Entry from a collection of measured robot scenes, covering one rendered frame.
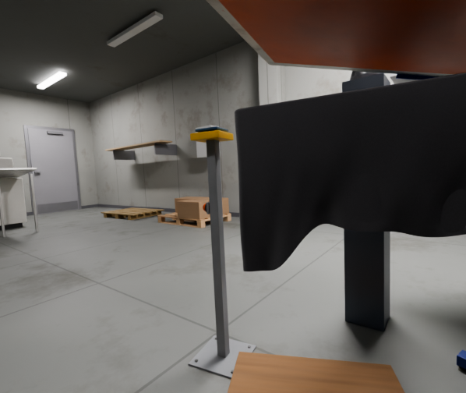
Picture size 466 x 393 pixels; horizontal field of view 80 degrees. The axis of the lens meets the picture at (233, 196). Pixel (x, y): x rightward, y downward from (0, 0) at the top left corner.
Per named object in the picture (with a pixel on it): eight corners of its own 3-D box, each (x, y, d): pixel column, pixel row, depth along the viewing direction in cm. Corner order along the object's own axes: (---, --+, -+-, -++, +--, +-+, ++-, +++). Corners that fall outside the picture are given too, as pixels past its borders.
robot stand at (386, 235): (354, 306, 157) (351, 90, 147) (390, 316, 146) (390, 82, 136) (344, 321, 143) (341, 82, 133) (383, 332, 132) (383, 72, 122)
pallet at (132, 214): (165, 214, 573) (164, 209, 573) (131, 221, 512) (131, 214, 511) (133, 211, 643) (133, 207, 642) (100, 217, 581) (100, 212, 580)
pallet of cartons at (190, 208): (232, 220, 467) (231, 197, 463) (202, 228, 409) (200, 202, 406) (187, 216, 533) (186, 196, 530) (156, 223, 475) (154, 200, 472)
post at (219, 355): (188, 365, 115) (173, 132, 107) (214, 336, 135) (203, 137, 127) (235, 380, 106) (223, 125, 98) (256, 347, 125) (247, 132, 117)
